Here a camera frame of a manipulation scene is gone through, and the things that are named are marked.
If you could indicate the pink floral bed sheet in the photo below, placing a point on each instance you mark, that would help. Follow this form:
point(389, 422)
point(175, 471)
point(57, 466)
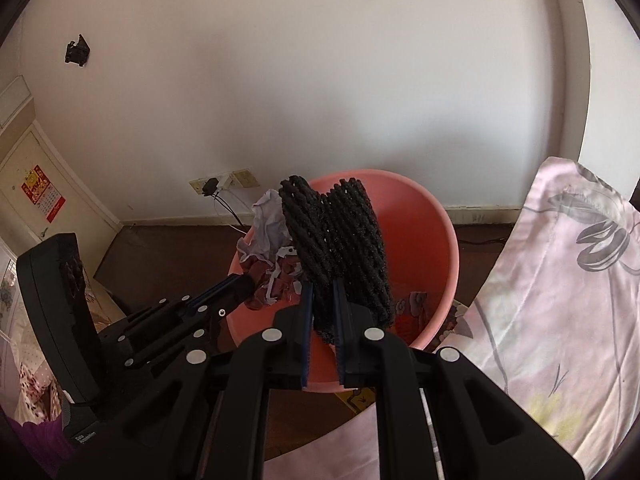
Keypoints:
point(550, 310)

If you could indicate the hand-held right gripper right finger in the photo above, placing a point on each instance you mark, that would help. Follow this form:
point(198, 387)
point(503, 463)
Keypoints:
point(339, 335)

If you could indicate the black wall bracket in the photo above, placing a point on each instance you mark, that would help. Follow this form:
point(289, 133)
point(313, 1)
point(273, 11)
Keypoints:
point(78, 51)

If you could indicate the pink plastic basin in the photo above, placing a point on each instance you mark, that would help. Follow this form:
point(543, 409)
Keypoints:
point(425, 240)

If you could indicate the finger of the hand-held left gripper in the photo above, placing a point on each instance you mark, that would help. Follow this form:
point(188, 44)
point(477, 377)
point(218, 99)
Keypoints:
point(160, 310)
point(235, 290)

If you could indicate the black foam fruit net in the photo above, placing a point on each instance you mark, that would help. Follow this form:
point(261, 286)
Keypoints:
point(340, 240)

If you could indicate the red silver foil wrapper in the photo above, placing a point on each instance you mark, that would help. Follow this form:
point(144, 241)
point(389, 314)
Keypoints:
point(270, 240)

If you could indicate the red wall calendar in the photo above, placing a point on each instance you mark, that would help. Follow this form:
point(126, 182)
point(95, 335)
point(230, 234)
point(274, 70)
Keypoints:
point(44, 192)

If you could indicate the person's left forearm purple sleeve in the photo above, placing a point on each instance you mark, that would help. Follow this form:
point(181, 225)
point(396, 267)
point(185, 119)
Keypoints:
point(40, 447)

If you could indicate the patterned blanket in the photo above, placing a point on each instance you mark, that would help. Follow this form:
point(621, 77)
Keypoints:
point(25, 375)

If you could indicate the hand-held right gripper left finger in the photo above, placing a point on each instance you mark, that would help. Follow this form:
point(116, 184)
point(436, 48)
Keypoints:
point(306, 335)

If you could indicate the cream door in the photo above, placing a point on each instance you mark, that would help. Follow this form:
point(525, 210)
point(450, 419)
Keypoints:
point(65, 195)

